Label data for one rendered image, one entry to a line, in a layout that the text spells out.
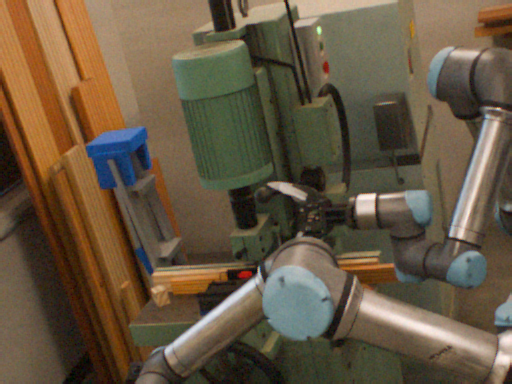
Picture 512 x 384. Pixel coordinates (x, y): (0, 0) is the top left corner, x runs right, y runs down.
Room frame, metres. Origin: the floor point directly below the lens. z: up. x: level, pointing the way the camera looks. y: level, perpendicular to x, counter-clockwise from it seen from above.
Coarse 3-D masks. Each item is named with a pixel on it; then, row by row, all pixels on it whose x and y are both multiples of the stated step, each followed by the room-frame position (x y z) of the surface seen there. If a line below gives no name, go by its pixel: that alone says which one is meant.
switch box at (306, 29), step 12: (300, 24) 2.24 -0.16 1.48; (312, 24) 2.22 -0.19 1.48; (300, 36) 2.22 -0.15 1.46; (312, 36) 2.21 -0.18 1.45; (300, 48) 2.22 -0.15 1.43; (312, 48) 2.21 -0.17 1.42; (324, 48) 2.28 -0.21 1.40; (312, 60) 2.21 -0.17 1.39; (324, 60) 2.26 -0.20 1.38; (300, 72) 2.22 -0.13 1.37; (312, 72) 2.21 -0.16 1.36; (324, 72) 2.24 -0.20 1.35; (300, 84) 2.22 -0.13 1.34; (312, 84) 2.21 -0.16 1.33; (324, 84) 2.24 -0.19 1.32
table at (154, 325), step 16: (384, 288) 1.94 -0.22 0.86; (176, 304) 2.02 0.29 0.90; (192, 304) 2.00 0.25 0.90; (144, 320) 1.97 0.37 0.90; (160, 320) 1.95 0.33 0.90; (176, 320) 1.93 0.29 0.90; (192, 320) 1.91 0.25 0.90; (144, 336) 1.95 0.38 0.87; (160, 336) 1.93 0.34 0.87; (176, 336) 1.92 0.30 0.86; (272, 336) 1.80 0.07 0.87; (272, 352) 1.75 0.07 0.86
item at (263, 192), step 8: (320, 168) 2.10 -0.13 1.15; (304, 176) 2.08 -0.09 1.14; (312, 176) 2.07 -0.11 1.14; (320, 176) 2.07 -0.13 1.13; (304, 184) 2.00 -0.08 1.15; (312, 184) 2.06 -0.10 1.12; (320, 184) 2.06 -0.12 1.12; (256, 192) 1.75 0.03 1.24; (264, 192) 1.74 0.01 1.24; (272, 192) 1.79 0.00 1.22; (280, 192) 1.83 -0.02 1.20; (320, 192) 2.08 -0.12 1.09; (264, 200) 1.73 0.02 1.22
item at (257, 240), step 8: (264, 216) 2.06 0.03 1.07; (264, 224) 2.02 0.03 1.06; (272, 224) 2.07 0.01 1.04; (232, 232) 2.00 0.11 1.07; (240, 232) 1.98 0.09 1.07; (248, 232) 1.97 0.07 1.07; (256, 232) 1.96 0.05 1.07; (264, 232) 2.00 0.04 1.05; (272, 232) 2.06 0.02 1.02; (232, 240) 1.97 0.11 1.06; (240, 240) 1.97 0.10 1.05; (248, 240) 1.96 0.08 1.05; (256, 240) 1.95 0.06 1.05; (264, 240) 1.99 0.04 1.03; (272, 240) 2.04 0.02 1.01; (232, 248) 1.98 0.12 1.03; (240, 248) 1.97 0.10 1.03; (248, 248) 1.96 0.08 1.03; (256, 248) 1.95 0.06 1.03; (264, 248) 1.98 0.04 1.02; (248, 256) 1.96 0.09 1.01; (256, 256) 1.96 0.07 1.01
